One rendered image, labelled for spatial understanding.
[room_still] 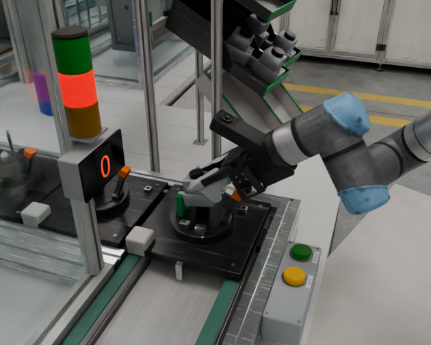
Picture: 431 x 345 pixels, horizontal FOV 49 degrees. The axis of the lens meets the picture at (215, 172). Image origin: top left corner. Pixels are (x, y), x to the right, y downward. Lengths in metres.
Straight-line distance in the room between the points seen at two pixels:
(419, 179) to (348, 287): 2.18
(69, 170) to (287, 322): 0.44
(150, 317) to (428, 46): 4.27
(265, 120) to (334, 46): 3.69
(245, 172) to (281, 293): 0.23
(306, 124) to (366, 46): 4.09
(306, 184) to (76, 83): 0.82
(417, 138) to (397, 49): 4.05
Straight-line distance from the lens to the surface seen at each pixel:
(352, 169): 0.78
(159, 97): 1.89
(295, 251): 0.95
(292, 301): 0.87
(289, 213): 1.07
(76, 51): 0.69
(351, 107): 0.77
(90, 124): 0.73
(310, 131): 0.79
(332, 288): 1.05
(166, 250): 0.95
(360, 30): 4.84
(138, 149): 1.52
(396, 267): 1.14
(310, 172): 1.41
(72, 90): 0.71
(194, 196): 0.95
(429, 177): 3.24
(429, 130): 0.83
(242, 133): 0.84
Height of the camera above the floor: 1.60
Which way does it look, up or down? 32 degrees down
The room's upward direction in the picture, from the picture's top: straight up
